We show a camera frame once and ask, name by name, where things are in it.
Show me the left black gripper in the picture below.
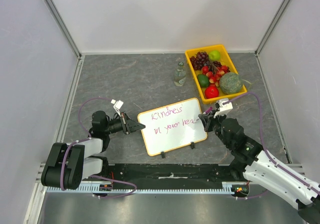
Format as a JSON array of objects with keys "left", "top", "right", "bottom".
[{"left": 104, "top": 111, "right": 145, "bottom": 135}]

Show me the magenta marker cap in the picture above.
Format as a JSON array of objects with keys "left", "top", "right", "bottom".
[{"left": 203, "top": 107, "right": 212, "bottom": 114}]

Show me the yellow framed whiteboard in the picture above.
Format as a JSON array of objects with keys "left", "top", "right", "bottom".
[{"left": 137, "top": 98, "right": 208, "bottom": 156}]

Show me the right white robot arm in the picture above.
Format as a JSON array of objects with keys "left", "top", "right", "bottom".
[{"left": 198, "top": 112, "right": 320, "bottom": 224}]

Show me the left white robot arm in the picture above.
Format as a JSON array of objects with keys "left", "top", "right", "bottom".
[{"left": 41, "top": 110, "right": 146, "bottom": 191}]

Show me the red apple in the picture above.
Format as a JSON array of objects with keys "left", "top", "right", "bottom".
[{"left": 204, "top": 85, "right": 220, "bottom": 99}]

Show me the green avocado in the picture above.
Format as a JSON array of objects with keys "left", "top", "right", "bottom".
[{"left": 197, "top": 74, "right": 210, "bottom": 88}]

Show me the green netted melon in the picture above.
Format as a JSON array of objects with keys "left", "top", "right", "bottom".
[{"left": 219, "top": 72, "right": 243, "bottom": 95}]

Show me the red cherry bunch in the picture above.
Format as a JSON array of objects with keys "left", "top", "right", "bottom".
[{"left": 201, "top": 61, "right": 230, "bottom": 87}]

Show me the clear glass bottle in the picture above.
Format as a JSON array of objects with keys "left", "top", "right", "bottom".
[{"left": 174, "top": 62, "right": 186, "bottom": 86}]

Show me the purple grape bunch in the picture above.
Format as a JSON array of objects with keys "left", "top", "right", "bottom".
[{"left": 190, "top": 51, "right": 210, "bottom": 70}]

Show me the green apple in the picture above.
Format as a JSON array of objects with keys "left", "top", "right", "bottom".
[{"left": 208, "top": 50, "right": 221, "bottom": 61}]

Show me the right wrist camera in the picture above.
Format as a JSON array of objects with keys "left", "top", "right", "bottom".
[{"left": 214, "top": 98, "right": 233, "bottom": 118}]

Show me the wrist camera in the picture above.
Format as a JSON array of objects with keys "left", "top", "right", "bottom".
[
  {"left": 110, "top": 99, "right": 124, "bottom": 116},
  {"left": 214, "top": 98, "right": 233, "bottom": 118}
]

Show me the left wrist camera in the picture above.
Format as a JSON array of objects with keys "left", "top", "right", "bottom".
[{"left": 110, "top": 99, "right": 124, "bottom": 116}]

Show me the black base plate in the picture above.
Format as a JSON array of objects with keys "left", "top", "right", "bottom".
[{"left": 83, "top": 164, "right": 248, "bottom": 184}]

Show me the white slotted cable duct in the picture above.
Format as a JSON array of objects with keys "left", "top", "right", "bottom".
[{"left": 46, "top": 181, "right": 247, "bottom": 195}]

